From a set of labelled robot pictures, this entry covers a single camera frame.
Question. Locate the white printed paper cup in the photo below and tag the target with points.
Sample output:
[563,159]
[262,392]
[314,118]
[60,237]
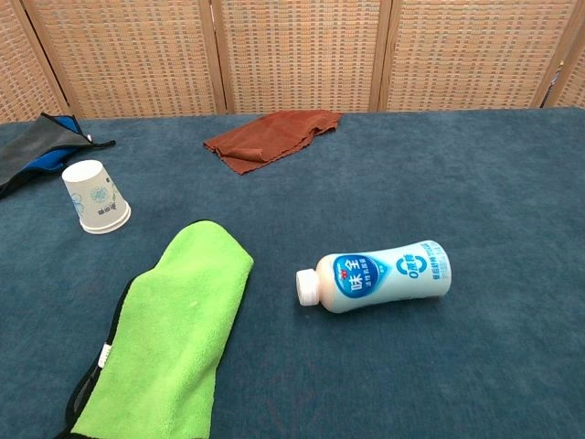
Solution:
[96,196]

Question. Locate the brown cloth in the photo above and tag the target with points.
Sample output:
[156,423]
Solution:
[269,137]

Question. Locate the white milk drink bottle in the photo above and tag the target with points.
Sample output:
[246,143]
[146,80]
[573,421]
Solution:
[388,279]

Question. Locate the blue carpet table cover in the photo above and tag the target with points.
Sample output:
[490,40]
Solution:
[411,183]

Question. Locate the green microfibre cloth black trim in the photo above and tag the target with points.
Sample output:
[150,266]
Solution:
[173,320]

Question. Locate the woven rattan folding screen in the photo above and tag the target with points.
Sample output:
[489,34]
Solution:
[297,55]

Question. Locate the grey and blue cloth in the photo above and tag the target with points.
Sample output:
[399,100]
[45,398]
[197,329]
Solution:
[32,142]

